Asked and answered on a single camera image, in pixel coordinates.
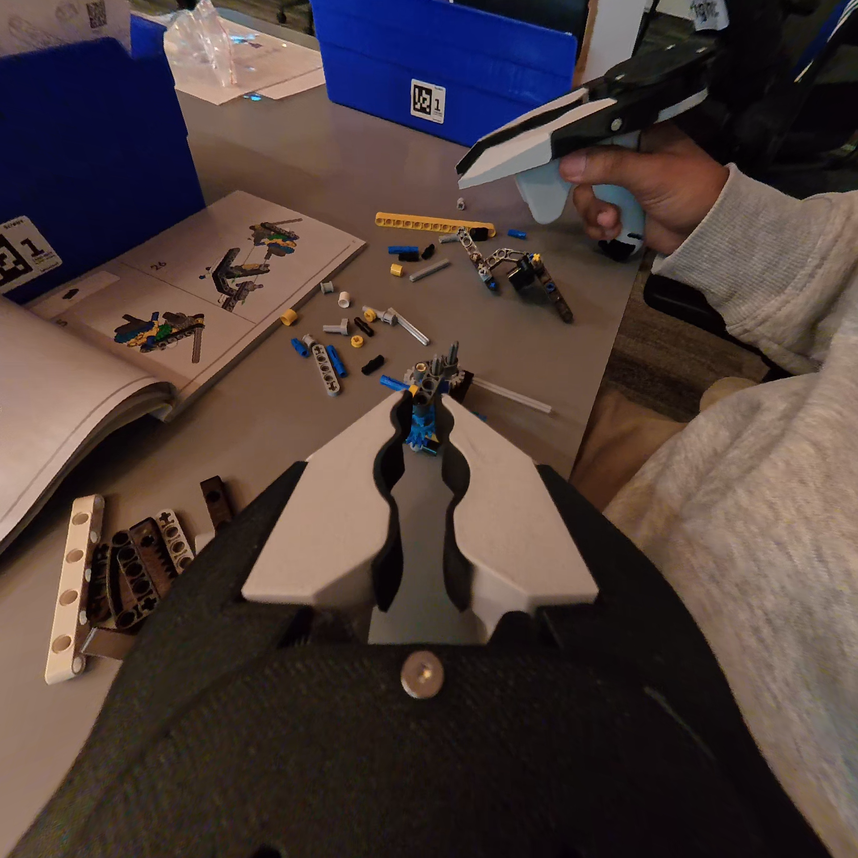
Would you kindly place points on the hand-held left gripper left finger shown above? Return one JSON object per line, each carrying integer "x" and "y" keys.
{"x": 315, "y": 523}

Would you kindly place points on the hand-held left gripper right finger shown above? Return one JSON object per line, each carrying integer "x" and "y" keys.
{"x": 516, "y": 529}

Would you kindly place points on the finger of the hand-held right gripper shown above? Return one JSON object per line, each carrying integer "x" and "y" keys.
{"x": 536, "y": 114}
{"x": 509, "y": 164}

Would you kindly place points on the blue gear lego assembly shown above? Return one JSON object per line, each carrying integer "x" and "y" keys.
{"x": 423, "y": 429}

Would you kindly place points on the person's right forearm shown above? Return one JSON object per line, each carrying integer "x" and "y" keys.
{"x": 777, "y": 268}

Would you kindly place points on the yellow long lego beam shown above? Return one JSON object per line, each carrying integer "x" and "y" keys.
{"x": 434, "y": 224}

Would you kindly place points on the black grey lego linkage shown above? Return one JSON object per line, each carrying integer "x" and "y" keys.
{"x": 519, "y": 265}

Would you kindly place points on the grey lego axle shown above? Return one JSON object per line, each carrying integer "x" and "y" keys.
{"x": 429, "y": 269}

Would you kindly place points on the grey five-hole lego beam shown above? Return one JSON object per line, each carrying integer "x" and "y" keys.
{"x": 326, "y": 370}

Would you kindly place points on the blue long lego pin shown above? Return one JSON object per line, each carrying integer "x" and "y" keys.
{"x": 336, "y": 360}

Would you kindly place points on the pile of dark lego beams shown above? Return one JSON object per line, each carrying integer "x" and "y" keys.
{"x": 137, "y": 560}

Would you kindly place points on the grey lego tee connector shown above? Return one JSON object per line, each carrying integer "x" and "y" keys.
{"x": 335, "y": 328}

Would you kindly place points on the lego instruction booklet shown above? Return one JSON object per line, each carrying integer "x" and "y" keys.
{"x": 167, "y": 322}

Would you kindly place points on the white long lego beam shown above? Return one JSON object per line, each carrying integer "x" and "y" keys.
{"x": 74, "y": 590}

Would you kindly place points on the person's right hand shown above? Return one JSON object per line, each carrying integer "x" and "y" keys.
{"x": 670, "y": 181}

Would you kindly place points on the white board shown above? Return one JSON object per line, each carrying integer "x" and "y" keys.
{"x": 590, "y": 40}

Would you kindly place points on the blue storage bin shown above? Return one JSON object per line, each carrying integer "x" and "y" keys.
{"x": 442, "y": 60}
{"x": 87, "y": 167}

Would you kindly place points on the grey connector with white rod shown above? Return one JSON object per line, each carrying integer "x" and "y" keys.
{"x": 402, "y": 325}

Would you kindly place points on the black chair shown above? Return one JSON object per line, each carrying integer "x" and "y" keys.
{"x": 684, "y": 305}

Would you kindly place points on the person's grey zip hoodie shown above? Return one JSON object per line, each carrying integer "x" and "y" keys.
{"x": 751, "y": 570}

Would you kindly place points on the white paper sheets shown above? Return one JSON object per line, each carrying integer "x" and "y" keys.
{"x": 281, "y": 77}

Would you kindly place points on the clear plastic bag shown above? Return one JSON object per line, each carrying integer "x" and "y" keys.
{"x": 208, "y": 47}

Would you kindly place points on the white printed sheet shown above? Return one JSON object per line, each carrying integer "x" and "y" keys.
{"x": 53, "y": 20}

